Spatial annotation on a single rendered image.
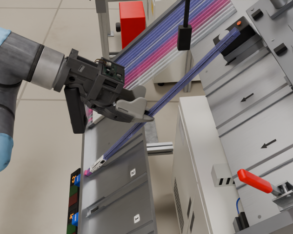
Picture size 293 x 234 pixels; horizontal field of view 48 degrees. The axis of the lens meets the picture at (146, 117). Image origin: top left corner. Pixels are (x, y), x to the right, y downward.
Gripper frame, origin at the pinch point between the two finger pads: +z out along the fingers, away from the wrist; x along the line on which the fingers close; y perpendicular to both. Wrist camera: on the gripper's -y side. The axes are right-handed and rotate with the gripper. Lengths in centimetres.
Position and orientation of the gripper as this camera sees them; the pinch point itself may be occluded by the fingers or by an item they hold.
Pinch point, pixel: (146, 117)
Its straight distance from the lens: 71.2
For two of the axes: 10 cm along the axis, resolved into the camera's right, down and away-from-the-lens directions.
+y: 4.7, -7.2, -5.2
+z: 8.8, 3.5, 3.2
